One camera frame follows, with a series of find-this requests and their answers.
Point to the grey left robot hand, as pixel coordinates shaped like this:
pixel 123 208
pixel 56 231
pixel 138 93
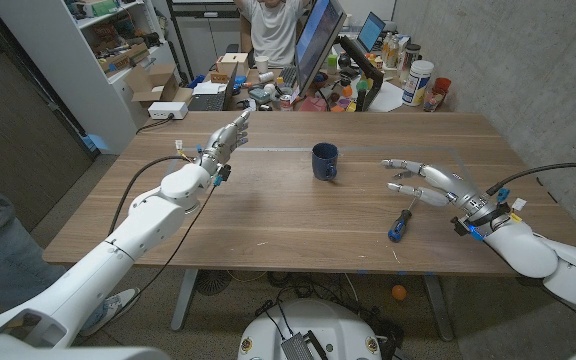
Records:
pixel 223 142

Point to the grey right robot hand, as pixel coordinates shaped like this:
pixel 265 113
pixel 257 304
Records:
pixel 453 187

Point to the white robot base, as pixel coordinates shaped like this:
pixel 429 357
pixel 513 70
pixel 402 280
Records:
pixel 328 325

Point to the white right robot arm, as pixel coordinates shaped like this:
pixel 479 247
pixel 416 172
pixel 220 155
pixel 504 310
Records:
pixel 528 250

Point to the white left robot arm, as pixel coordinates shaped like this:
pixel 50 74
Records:
pixel 138 235

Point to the white paper cup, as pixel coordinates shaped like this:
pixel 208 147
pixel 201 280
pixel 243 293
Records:
pixel 262 65

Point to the clear plastic cup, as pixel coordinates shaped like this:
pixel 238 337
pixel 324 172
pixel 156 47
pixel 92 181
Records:
pixel 433 100

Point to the small orange cup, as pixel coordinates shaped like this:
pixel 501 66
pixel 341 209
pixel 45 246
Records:
pixel 347 92

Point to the black open laptop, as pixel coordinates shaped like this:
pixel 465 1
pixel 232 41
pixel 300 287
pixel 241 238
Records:
pixel 208 101

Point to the grey tape outline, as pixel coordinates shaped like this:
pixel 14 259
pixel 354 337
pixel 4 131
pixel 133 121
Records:
pixel 278 149

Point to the grey teal device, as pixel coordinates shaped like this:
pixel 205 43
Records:
pixel 259 95

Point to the white power box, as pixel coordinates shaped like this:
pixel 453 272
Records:
pixel 168 110

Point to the soda can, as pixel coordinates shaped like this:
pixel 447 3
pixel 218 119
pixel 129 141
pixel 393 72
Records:
pixel 286 102

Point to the white roll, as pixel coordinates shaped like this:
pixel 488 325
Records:
pixel 266 77

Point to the open cardboard box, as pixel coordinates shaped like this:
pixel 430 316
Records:
pixel 158 85

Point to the pink flat item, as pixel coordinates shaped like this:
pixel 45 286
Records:
pixel 313 105

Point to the grey metal cabinet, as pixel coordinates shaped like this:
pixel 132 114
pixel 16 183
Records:
pixel 203 45

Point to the dark blue mug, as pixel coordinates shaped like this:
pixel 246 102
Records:
pixel 324 162

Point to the white plastic canister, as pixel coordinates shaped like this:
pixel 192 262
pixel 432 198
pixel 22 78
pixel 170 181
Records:
pixel 417 82

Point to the white paper sheet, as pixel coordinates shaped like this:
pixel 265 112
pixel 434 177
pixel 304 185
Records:
pixel 388 96

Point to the orange ball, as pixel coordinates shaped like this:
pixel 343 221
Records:
pixel 399 292

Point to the person in white t-shirt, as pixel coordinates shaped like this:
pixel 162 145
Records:
pixel 274 35

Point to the grey table leg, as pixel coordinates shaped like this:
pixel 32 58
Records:
pixel 184 300
pixel 439 310

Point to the blue plastic piece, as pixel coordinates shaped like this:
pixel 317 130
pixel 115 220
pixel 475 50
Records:
pixel 95 143

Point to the flat cardboard box on shelf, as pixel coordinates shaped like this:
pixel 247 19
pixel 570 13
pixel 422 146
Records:
pixel 125 57

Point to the dark lidded jar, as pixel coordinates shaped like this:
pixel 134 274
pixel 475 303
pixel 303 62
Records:
pixel 411 57

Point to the round black floor fan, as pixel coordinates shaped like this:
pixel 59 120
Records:
pixel 213 281

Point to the large computer monitor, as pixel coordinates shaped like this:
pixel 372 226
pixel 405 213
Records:
pixel 318 40

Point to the black monitor stand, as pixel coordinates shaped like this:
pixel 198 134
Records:
pixel 368 70

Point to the clear plastic bottle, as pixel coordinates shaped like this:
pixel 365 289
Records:
pixel 394 50

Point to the small laptop blue screen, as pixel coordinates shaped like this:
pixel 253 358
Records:
pixel 370 31

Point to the white shelf unit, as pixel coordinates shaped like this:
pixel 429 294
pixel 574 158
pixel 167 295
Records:
pixel 68 50

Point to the green box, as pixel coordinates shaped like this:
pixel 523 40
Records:
pixel 100 7

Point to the grey power adapter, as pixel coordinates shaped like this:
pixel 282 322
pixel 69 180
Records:
pixel 297 348

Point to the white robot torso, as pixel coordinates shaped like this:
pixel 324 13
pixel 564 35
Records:
pixel 68 355

